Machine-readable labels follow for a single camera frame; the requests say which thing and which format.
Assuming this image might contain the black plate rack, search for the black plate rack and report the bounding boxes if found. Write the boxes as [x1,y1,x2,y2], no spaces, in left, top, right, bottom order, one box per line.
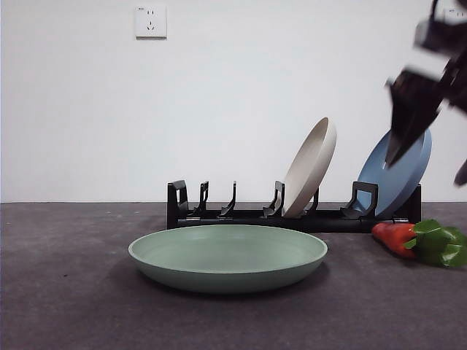
[166,179,422,234]

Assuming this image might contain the orange toy carrot green leaves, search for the orange toy carrot green leaves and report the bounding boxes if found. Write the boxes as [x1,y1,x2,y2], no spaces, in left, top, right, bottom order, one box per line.
[371,218,467,269]

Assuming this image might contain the green plate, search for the green plate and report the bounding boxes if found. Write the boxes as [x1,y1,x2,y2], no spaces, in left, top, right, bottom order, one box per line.
[127,224,328,295]

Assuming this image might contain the blue plate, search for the blue plate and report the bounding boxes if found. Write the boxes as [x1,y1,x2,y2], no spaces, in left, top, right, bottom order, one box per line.
[356,127,433,218]

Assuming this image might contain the beige plate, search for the beige plate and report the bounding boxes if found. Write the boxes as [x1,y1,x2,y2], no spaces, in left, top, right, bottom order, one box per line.
[281,116,337,219]

